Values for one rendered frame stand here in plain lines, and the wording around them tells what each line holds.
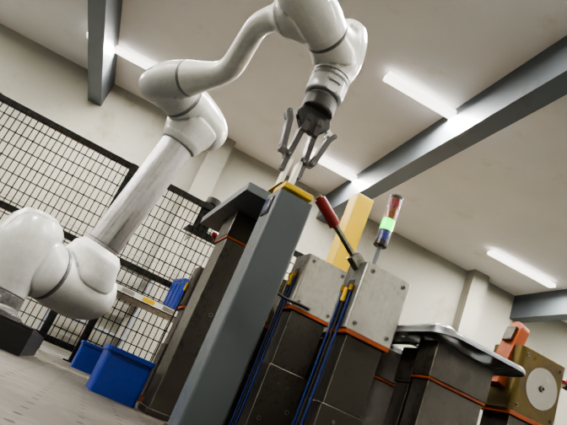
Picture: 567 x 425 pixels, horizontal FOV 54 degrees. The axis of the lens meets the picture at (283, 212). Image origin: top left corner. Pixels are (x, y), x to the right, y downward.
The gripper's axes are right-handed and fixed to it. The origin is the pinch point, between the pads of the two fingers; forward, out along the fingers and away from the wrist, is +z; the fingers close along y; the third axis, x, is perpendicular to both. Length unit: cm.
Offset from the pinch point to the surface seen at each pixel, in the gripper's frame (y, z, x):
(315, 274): 13.6, 17.2, -1.1
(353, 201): 73, -70, 144
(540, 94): 217, -266, 209
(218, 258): -4.8, 21.3, 8.0
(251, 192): -6.8, 9.8, -5.7
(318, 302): 16.3, 22.2, -1.1
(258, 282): -1.5, 27.8, -16.9
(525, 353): 46, 20, -27
